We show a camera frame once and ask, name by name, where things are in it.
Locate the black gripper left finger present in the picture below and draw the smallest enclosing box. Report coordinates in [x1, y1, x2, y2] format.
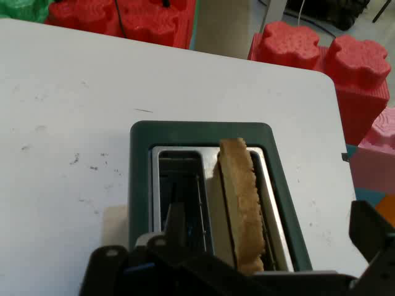
[78, 199, 248, 296]

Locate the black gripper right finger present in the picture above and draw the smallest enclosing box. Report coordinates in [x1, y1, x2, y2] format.
[347, 199, 395, 296]

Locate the orange foam floor mat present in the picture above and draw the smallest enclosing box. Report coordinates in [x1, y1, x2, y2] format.
[374, 194, 395, 229]

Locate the pink foam block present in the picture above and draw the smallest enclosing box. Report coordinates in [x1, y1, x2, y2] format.
[349, 106, 395, 195]

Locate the dark green two-slot toaster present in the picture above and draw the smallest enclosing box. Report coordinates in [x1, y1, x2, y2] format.
[128, 120, 314, 273]

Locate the toasted bread slice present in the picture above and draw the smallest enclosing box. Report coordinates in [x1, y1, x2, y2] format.
[217, 137, 267, 276]

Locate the red two-stud foam block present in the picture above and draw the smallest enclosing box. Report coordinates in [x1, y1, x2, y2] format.
[247, 20, 393, 146]

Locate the thin black rod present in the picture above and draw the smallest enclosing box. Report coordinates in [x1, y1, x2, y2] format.
[372, 0, 395, 24]

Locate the black bag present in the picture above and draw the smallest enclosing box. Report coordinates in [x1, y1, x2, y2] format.
[285, 0, 371, 31]

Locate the wide red foam block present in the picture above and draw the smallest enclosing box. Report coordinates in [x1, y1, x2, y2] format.
[44, 0, 198, 50]

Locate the green foam block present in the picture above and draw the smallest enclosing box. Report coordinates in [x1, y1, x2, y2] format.
[0, 0, 56, 24]

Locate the grey metal post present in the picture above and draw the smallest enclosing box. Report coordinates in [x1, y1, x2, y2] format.
[258, 0, 288, 31]

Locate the thin black cable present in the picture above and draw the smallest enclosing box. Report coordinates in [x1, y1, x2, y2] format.
[114, 0, 128, 39]

